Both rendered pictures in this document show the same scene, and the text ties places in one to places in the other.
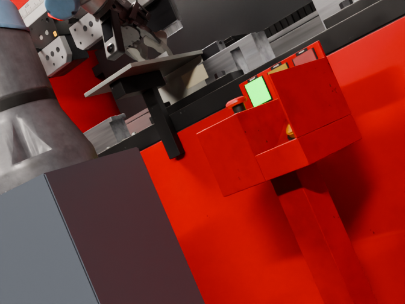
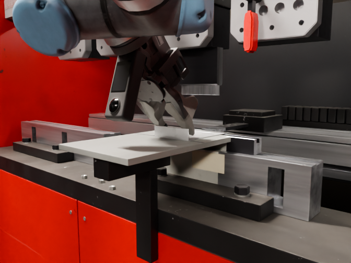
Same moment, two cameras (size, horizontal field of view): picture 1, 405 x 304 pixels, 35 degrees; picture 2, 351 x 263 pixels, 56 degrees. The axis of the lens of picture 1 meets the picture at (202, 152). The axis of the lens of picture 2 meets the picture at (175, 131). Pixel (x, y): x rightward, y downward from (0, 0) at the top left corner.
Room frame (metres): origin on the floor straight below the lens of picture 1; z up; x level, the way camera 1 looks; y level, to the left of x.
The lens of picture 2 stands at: (0.97, 0.00, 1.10)
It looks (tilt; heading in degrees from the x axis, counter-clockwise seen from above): 8 degrees down; 1
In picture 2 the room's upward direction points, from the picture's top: straight up
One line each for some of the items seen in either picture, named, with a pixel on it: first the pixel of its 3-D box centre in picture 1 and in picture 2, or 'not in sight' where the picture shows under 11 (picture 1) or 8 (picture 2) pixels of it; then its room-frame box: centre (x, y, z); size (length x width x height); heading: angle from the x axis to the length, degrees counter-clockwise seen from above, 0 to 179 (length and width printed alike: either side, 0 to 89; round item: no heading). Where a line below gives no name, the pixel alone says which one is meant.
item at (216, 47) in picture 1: (194, 62); (213, 140); (1.65, -0.07, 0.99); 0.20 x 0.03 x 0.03; 50
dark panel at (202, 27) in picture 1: (214, 40); (231, 80); (2.22, -0.19, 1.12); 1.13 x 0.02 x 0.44; 50
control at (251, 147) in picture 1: (270, 119); not in sight; (1.09, -0.13, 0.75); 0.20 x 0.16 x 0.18; 44
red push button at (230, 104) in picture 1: (238, 108); not in sight; (1.11, -0.09, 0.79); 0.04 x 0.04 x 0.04
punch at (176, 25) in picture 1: (163, 19); (199, 72); (1.68, -0.04, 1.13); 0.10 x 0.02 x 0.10; 50
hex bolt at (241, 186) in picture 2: (220, 75); (242, 190); (1.54, -0.11, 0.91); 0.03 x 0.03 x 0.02
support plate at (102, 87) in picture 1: (144, 73); (150, 142); (1.56, 0.05, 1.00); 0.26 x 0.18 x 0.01; 140
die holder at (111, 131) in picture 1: (76, 156); (65, 140); (2.03, 0.38, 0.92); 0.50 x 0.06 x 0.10; 50
